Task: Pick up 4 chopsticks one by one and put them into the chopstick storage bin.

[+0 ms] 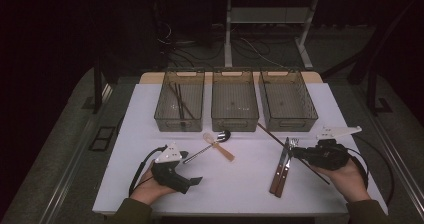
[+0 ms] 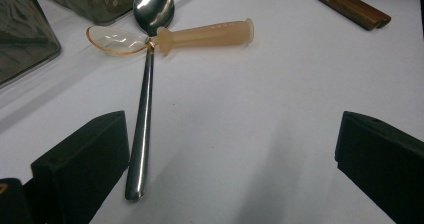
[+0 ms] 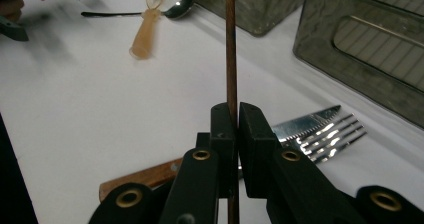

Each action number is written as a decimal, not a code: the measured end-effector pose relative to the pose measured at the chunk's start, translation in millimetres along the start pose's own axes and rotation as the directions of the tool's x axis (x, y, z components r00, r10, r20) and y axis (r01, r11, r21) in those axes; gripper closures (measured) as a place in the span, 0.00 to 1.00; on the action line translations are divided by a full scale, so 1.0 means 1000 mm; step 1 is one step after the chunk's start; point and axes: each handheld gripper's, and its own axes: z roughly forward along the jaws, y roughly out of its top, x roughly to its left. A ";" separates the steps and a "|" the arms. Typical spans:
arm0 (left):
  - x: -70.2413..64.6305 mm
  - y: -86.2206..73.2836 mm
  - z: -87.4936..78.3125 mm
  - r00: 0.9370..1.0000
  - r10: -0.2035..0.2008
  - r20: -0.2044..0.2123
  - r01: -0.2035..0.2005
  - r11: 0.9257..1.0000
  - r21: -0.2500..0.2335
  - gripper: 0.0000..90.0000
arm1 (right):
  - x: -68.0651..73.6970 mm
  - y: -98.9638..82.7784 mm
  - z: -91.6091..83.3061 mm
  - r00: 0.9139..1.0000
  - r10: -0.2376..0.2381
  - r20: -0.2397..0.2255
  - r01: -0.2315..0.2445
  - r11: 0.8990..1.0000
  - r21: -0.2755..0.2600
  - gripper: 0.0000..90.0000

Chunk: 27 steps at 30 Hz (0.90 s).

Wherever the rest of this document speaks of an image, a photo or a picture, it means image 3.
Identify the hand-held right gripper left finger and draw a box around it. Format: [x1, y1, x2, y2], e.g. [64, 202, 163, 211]
[196, 102, 239, 199]

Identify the smoky transparent plastic bin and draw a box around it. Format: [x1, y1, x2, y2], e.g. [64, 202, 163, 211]
[178, 0, 309, 37]
[293, 0, 424, 129]

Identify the wooden spatula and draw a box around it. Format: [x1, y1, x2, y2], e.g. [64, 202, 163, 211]
[128, 0, 167, 60]

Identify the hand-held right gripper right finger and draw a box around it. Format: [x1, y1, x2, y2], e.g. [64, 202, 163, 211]
[238, 101, 281, 199]

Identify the wooden-handled metal fork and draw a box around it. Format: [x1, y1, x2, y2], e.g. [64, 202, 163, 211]
[292, 113, 368, 166]

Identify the white table cover sheet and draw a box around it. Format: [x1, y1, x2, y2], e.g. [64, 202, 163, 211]
[0, 0, 424, 224]

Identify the dark brown chopstick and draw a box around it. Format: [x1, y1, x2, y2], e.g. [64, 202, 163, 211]
[224, 0, 240, 224]

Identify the metal spoon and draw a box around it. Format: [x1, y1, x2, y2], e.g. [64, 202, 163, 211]
[80, 0, 198, 20]

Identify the wooden-handled steak knife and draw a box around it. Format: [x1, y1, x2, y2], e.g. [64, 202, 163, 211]
[98, 104, 342, 202]

